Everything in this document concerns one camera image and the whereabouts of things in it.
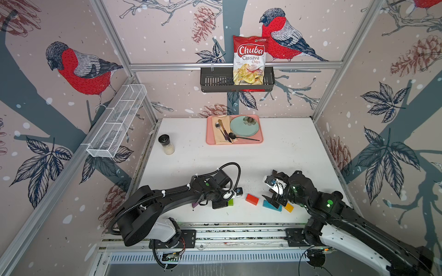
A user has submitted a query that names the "red rectangular block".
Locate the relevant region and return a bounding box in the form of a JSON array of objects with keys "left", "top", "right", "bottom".
[{"left": 246, "top": 194, "right": 259, "bottom": 206}]

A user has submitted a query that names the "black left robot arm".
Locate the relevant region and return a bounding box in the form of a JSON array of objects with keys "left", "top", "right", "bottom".
[{"left": 107, "top": 169, "right": 240, "bottom": 248}]

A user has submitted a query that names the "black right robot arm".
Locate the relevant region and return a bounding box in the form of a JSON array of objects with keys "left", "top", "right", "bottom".
[{"left": 263, "top": 171, "right": 434, "bottom": 276}]

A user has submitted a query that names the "teal rectangular block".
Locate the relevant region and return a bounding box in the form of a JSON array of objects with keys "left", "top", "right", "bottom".
[{"left": 263, "top": 200, "right": 282, "bottom": 212}]

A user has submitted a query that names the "yellow rectangular block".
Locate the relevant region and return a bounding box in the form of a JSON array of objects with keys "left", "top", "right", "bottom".
[{"left": 284, "top": 203, "right": 294, "bottom": 213}]

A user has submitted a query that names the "black spoon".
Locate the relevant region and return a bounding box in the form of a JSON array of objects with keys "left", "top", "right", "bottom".
[{"left": 229, "top": 132, "right": 260, "bottom": 141}]

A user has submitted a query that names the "pink serving tray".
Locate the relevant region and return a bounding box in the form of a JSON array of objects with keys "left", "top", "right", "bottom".
[{"left": 206, "top": 115, "right": 264, "bottom": 146}]

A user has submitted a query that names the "mint green flower plate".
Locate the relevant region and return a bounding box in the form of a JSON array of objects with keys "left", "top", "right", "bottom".
[{"left": 230, "top": 116, "right": 260, "bottom": 137}]

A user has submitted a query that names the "beige cloth napkin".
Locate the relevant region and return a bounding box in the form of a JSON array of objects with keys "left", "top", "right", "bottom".
[{"left": 211, "top": 116, "right": 233, "bottom": 144}]

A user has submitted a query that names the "silver spoon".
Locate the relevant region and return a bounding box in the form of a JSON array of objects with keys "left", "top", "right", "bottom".
[{"left": 215, "top": 123, "right": 224, "bottom": 135}]

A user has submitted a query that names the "iridescent gold purple knife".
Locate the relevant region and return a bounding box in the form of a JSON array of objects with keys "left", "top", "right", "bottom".
[{"left": 218, "top": 119, "right": 232, "bottom": 143}]

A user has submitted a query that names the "glass shaker black lid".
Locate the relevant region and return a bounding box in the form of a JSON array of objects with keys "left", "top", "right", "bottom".
[{"left": 158, "top": 134, "right": 175, "bottom": 155}]

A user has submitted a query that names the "Chuba cassava chips bag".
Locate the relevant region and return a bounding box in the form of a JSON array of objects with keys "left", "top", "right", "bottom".
[{"left": 233, "top": 36, "right": 268, "bottom": 84}]

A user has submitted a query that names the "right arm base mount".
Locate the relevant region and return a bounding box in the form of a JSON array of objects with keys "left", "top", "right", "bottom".
[{"left": 284, "top": 228, "right": 329, "bottom": 248}]

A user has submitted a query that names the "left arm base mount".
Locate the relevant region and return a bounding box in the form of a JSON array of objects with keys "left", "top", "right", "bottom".
[{"left": 148, "top": 230, "right": 196, "bottom": 250}]

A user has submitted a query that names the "black wire wall basket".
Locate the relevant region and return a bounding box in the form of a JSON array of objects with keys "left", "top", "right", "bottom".
[{"left": 200, "top": 67, "right": 275, "bottom": 93}]

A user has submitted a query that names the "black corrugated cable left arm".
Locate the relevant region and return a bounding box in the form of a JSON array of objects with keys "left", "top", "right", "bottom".
[{"left": 106, "top": 161, "right": 242, "bottom": 235}]

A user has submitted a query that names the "white wire wall basket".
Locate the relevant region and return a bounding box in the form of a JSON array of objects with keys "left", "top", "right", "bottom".
[{"left": 86, "top": 84, "right": 147, "bottom": 158}]

